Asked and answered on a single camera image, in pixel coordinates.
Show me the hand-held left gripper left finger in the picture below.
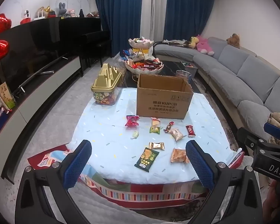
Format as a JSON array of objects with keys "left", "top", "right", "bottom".
[{"left": 15, "top": 139, "right": 92, "bottom": 224}]

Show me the dark red twisted candy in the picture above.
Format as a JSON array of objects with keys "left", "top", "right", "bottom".
[{"left": 163, "top": 121, "right": 175, "bottom": 132}]

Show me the pink plush toy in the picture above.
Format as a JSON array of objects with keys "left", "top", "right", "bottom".
[{"left": 196, "top": 35, "right": 214, "bottom": 56}]

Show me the yellow plush toy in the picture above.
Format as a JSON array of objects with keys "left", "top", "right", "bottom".
[{"left": 189, "top": 35, "right": 200, "bottom": 49}]

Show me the person's right hand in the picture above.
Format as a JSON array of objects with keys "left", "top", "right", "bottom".
[{"left": 264, "top": 180, "right": 280, "bottom": 224}]

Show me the white quilted blanket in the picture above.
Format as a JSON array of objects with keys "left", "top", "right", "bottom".
[{"left": 35, "top": 155, "right": 274, "bottom": 224}]

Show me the light blue tablecloth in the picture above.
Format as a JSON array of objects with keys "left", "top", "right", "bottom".
[{"left": 70, "top": 87, "right": 238, "bottom": 183}]

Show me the grey bunny plush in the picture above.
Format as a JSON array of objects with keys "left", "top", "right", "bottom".
[{"left": 58, "top": 2, "right": 69, "bottom": 17}]

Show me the red patterned cloth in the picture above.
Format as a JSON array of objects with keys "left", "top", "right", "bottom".
[{"left": 28, "top": 143, "right": 245, "bottom": 209}]

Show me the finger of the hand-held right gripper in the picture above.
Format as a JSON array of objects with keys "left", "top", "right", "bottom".
[
  {"left": 237, "top": 127, "right": 272, "bottom": 154},
  {"left": 263, "top": 122, "right": 280, "bottom": 144}
]

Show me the pile of assorted snacks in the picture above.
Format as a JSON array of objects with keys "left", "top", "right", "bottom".
[{"left": 127, "top": 58, "right": 164, "bottom": 71}]

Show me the blue curtain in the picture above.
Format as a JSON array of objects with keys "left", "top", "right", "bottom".
[
  {"left": 93, "top": 0, "right": 144, "bottom": 57},
  {"left": 167, "top": 0, "right": 216, "bottom": 43}
]

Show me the black television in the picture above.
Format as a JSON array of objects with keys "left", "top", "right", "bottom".
[{"left": 0, "top": 19, "right": 81, "bottom": 94}]

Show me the white and red dog figure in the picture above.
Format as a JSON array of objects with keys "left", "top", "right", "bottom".
[{"left": 21, "top": 10, "right": 34, "bottom": 25}]

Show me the brown teddy bear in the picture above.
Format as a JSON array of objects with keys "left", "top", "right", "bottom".
[{"left": 226, "top": 34, "right": 240, "bottom": 49}]

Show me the clutter of papers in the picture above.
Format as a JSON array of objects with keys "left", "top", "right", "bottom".
[{"left": 163, "top": 38, "right": 192, "bottom": 46}]

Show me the clear jar of chocolate balls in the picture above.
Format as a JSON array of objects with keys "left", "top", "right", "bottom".
[{"left": 176, "top": 70, "right": 192, "bottom": 82}]

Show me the black upright piano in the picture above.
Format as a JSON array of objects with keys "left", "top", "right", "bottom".
[{"left": 58, "top": 16, "right": 112, "bottom": 76}]

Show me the clear plastic bag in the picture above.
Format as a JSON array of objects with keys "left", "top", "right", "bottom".
[{"left": 112, "top": 52, "right": 127, "bottom": 80}]

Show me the grey storage box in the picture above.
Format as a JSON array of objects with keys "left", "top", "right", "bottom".
[{"left": 180, "top": 61, "right": 198, "bottom": 75}]

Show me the grey sectional sofa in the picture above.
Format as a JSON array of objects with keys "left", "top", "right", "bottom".
[{"left": 153, "top": 37, "right": 280, "bottom": 145}]

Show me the black coffee table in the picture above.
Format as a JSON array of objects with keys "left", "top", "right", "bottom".
[{"left": 121, "top": 61, "right": 201, "bottom": 89}]

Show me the gold snack packet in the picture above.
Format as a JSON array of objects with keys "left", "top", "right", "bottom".
[{"left": 149, "top": 141, "right": 165, "bottom": 151}]

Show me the white sheer curtain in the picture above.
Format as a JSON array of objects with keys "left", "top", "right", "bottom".
[{"left": 142, "top": 0, "right": 169, "bottom": 45}]

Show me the dark green snack packet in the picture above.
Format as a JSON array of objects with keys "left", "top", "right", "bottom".
[{"left": 134, "top": 147, "right": 159, "bottom": 171}]

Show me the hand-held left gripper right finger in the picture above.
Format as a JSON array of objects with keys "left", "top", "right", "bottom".
[{"left": 185, "top": 140, "right": 264, "bottom": 224}]

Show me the yellow and green box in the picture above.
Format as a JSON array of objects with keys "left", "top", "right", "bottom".
[{"left": 0, "top": 82, "right": 15, "bottom": 110}]

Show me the pink snack packet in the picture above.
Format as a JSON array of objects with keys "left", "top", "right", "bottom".
[{"left": 125, "top": 115, "right": 140, "bottom": 127}]

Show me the grey television cabinet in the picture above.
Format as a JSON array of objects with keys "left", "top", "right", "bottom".
[{"left": 0, "top": 56, "right": 82, "bottom": 185}]

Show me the clear candy jar gold lid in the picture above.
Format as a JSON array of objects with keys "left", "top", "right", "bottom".
[{"left": 91, "top": 63, "right": 123, "bottom": 105}]

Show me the beige pastry packet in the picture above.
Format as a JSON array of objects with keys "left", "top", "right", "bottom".
[{"left": 169, "top": 128, "right": 186, "bottom": 141}]

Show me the white two-tier snack dish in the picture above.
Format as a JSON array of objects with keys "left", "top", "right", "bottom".
[{"left": 125, "top": 37, "right": 165, "bottom": 75}]

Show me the orange snack packet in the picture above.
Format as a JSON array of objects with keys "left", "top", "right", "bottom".
[{"left": 170, "top": 148, "right": 189, "bottom": 164}]

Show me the white rack with gold ornament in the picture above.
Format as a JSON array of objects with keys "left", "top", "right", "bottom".
[{"left": 35, "top": 5, "right": 52, "bottom": 20}]

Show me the brown cardboard box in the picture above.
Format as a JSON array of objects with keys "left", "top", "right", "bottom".
[{"left": 136, "top": 74, "right": 194, "bottom": 120}]

